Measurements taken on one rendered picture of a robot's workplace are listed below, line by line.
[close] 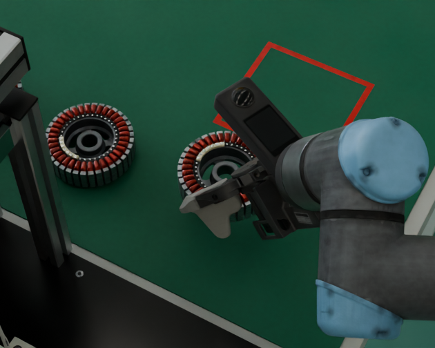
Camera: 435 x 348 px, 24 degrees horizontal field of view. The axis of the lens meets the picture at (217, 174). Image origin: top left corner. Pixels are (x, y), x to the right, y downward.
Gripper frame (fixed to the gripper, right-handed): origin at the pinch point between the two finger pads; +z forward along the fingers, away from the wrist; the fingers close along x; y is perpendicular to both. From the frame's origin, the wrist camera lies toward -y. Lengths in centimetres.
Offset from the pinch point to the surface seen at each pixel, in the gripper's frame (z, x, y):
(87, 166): 11.0, -10.5, -8.6
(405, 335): 60, 42, 54
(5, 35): -18.6, -19.5, -23.9
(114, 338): 0.4, -21.0, 8.8
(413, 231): -4.7, 16.0, 17.8
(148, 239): 6.9, -9.8, 2.6
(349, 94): 6.8, 24.4, 0.9
